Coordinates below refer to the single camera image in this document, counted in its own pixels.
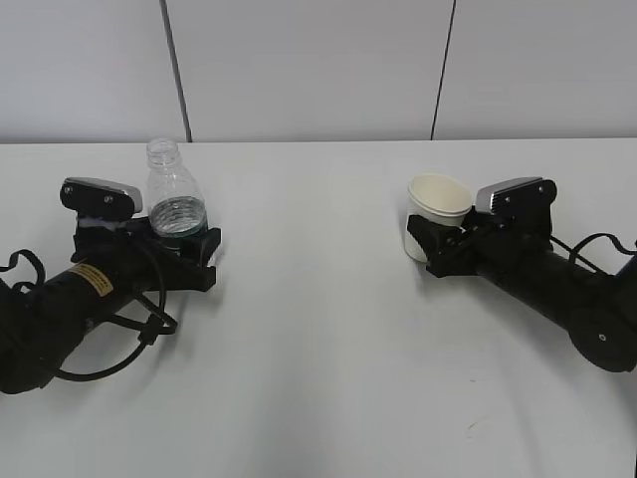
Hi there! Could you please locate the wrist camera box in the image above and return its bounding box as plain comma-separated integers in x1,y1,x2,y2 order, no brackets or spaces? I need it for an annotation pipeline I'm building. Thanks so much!
474,177,557,217
60,177,143,222

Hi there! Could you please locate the clear green-label water bottle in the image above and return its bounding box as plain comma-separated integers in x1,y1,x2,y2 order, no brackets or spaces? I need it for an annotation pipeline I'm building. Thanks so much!
146,138,208,256

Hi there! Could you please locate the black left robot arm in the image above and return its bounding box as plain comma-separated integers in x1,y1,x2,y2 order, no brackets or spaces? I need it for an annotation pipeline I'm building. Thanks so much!
1,218,222,394

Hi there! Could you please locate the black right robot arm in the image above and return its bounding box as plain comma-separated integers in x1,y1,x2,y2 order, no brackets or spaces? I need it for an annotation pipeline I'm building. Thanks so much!
407,207,636,372

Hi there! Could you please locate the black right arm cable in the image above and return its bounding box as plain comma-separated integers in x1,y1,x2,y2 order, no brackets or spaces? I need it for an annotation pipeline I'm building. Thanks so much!
549,231,637,275

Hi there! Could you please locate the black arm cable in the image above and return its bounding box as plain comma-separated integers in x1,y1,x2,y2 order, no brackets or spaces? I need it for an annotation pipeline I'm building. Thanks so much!
549,231,637,275
0,233,179,383

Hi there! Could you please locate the white paper cup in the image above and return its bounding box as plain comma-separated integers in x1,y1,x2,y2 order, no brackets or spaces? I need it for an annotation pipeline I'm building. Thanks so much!
403,172,473,261

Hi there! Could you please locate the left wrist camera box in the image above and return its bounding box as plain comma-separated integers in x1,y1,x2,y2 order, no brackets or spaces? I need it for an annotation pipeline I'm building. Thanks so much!
60,177,143,222

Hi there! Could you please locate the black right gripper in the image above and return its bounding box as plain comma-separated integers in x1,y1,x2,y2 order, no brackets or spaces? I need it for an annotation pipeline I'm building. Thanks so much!
406,205,552,277

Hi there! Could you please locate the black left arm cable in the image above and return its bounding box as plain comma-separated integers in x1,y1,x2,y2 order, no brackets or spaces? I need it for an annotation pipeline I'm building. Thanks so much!
0,233,179,383

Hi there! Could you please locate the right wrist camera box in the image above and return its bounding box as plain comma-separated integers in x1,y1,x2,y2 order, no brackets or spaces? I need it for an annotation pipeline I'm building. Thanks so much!
474,177,557,217

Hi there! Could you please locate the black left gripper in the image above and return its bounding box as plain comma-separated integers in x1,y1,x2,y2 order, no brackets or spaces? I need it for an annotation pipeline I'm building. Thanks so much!
69,216,221,294

